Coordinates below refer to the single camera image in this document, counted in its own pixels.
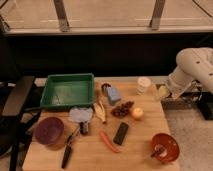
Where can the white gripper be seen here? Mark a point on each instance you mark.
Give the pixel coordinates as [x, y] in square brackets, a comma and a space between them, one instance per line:
[174, 86]

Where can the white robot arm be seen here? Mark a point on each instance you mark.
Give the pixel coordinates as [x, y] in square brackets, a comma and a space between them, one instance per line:
[192, 64]

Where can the white paper cup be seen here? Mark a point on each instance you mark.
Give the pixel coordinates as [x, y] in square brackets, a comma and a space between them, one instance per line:
[143, 83]

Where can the orange bowl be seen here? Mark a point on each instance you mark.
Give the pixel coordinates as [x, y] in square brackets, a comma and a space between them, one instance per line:
[171, 146]

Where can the blue sponge block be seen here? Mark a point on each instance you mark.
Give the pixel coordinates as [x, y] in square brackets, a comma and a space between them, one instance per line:
[113, 95]

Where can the utensil in orange bowl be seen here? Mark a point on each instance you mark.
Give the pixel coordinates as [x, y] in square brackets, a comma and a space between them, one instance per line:
[157, 152]

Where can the small dark mushroom toy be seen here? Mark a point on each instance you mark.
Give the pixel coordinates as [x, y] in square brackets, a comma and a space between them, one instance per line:
[104, 87]

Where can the orange carrot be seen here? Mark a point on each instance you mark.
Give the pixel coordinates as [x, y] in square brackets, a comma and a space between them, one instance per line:
[103, 135]

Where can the small dark brush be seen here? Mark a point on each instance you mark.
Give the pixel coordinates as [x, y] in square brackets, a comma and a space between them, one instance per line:
[84, 128]

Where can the green plastic tray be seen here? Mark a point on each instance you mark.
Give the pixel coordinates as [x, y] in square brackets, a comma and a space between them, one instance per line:
[63, 91]

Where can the purple bowl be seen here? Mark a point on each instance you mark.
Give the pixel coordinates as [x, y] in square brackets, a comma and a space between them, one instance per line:
[49, 130]

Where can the black chair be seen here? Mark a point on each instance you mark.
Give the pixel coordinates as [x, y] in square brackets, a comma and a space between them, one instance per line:
[12, 130]

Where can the black handled knife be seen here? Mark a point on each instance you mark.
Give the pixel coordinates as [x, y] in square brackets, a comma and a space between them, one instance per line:
[68, 148]

